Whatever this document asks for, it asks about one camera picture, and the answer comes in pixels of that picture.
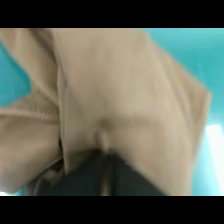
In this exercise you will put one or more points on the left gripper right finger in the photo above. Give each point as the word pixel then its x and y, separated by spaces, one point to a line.
pixel 130 180

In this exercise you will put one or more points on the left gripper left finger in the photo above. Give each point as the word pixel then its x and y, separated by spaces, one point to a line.
pixel 85 176

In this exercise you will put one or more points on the brown T-shirt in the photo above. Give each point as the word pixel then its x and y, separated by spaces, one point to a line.
pixel 126 90

